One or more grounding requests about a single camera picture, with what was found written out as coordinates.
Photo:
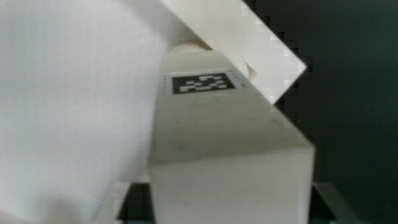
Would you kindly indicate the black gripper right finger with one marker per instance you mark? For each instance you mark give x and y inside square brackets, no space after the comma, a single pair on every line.
[330,210]

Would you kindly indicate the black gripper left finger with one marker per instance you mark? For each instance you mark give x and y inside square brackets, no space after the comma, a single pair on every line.
[126,208]

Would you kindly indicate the white desk tabletop panel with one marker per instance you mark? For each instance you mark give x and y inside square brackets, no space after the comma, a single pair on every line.
[80,52]

